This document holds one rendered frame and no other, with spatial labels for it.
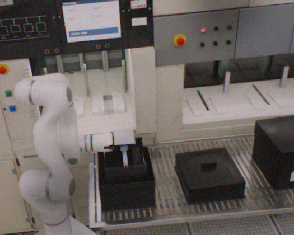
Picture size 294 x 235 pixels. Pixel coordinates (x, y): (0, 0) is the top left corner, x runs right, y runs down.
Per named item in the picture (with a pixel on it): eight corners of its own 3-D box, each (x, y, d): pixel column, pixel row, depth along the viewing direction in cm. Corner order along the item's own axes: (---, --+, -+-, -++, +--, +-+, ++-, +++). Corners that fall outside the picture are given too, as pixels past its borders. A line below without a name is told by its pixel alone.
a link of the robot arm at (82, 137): (84, 144, 176) (84, 131, 184) (56, 146, 176) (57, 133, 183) (86, 156, 181) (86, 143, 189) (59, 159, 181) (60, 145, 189)
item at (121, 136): (106, 170, 208) (101, 123, 192) (143, 167, 209) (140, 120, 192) (107, 203, 188) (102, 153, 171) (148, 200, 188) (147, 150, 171)
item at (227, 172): (188, 205, 187) (189, 186, 181) (173, 166, 213) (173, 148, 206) (246, 197, 189) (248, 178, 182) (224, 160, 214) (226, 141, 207)
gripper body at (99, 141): (91, 142, 189) (112, 140, 189) (91, 155, 180) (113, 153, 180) (89, 130, 185) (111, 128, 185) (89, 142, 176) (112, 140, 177)
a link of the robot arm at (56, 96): (43, 189, 163) (79, 194, 160) (31, 203, 152) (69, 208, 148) (37, 77, 151) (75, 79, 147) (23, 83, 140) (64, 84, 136)
